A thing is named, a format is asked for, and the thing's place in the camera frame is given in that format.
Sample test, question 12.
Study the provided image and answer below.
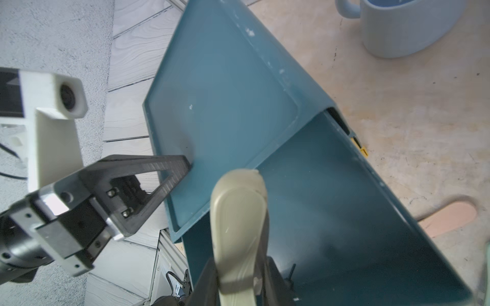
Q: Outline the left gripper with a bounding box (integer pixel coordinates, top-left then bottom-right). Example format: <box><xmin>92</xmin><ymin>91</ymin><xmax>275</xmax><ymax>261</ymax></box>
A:
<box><xmin>1</xmin><ymin>155</ymin><xmax>191</xmax><ymax>284</ymax></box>

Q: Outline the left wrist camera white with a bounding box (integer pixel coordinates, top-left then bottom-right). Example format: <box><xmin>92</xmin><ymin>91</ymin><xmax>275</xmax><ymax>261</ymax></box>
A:
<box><xmin>1</xmin><ymin>68</ymin><xmax>88</xmax><ymax>191</ymax></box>

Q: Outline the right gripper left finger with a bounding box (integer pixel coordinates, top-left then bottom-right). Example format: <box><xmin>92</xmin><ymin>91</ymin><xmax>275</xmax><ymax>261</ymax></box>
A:
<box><xmin>193</xmin><ymin>258</ymin><xmax>219</xmax><ymax>306</ymax></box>

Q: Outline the pink fruit knife upper left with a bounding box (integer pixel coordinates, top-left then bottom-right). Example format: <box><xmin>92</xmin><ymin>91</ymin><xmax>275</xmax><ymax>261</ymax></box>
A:
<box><xmin>418</xmin><ymin>200</ymin><xmax>477</xmax><ymax>238</ymax></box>

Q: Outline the light blue mug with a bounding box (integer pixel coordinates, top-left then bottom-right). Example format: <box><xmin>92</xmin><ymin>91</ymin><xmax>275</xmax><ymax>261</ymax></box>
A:
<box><xmin>335</xmin><ymin>0</ymin><xmax>467</xmax><ymax>59</ymax></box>

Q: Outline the teal top drawer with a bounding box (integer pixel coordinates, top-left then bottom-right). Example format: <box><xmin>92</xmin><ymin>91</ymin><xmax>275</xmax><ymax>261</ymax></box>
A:
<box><xmin>182</xmin><ymin>110</ymin><xmax>472</xmax><ymax>305</ymax></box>

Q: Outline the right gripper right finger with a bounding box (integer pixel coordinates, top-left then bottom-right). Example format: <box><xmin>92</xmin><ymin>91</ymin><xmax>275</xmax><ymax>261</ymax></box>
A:
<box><xmin>262</xmin><ymin>225</ymin><xmax>295</xmax><ymax>305</ymax></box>

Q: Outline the olive fruit knife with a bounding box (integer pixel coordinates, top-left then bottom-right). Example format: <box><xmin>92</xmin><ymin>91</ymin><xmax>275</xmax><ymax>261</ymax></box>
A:
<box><xmin>210</xmin><ymin>169</ymin><xmax>267</xmax><ymax>305</ymax></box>

